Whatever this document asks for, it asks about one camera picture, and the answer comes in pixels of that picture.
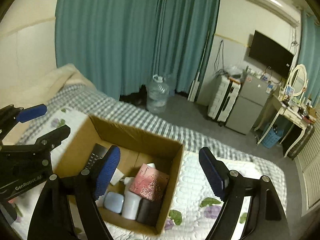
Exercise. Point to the floral quilted bedspread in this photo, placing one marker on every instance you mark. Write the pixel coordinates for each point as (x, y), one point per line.
(189, 206)

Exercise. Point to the teal right curtain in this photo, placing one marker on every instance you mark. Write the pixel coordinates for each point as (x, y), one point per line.
(309, 55)

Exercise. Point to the white louvered wardrobe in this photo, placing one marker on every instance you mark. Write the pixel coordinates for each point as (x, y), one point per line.
(307, 163)

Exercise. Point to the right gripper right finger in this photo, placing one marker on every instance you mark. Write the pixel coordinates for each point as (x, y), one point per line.
(266, 218)

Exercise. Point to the clear water jug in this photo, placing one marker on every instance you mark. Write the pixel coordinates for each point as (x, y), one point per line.
(157, 95)

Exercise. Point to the teal curtain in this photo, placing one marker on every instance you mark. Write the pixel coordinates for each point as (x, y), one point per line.
(309, 55)
(120, 44)

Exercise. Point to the white bottle red cap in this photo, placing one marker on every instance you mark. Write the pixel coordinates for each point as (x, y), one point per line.
(131, 200)

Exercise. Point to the white charger block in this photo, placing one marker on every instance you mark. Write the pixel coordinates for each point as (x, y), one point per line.
(117, 176)

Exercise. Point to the black wall television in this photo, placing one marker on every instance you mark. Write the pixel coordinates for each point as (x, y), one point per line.
(271, 54)

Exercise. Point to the white air conditioner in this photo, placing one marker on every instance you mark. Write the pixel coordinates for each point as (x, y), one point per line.
(283, 10)

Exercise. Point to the white folded rack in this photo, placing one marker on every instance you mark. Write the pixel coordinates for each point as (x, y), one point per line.
(194, 88)

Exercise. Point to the light blue earbuds case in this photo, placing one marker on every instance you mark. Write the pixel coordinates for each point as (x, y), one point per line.
(114, 202)

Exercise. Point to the silver mini fridge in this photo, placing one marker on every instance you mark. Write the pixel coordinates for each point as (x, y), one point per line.
(248, 105)

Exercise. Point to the white suitcase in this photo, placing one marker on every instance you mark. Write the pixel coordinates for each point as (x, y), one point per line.
(225, 91)

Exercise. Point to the brown cardboard box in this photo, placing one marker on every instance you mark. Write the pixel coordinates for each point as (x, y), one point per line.
(137, 147)

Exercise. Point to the white oval mirror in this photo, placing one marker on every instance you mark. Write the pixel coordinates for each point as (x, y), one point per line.
(297, 80)

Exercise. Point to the blue laundry basket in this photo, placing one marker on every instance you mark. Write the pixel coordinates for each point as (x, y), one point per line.
(272, 137)

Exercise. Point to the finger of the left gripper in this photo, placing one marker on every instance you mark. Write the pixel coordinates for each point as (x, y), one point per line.
(11, 116)
(48, 141)

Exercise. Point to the white vanity table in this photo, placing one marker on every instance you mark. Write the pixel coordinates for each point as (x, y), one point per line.
(276, 112)

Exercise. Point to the beige blanket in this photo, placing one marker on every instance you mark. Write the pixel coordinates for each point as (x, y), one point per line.
(45, 88)

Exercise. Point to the black small case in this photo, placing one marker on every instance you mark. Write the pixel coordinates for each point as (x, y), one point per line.
(149, 212)

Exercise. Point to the pink rose box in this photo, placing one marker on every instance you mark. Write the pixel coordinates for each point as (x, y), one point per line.
(149, 183)

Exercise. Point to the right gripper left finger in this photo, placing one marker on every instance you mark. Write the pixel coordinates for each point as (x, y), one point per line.
(52, 218)

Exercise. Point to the black remote control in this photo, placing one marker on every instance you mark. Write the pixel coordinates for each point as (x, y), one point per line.
(97, 153)

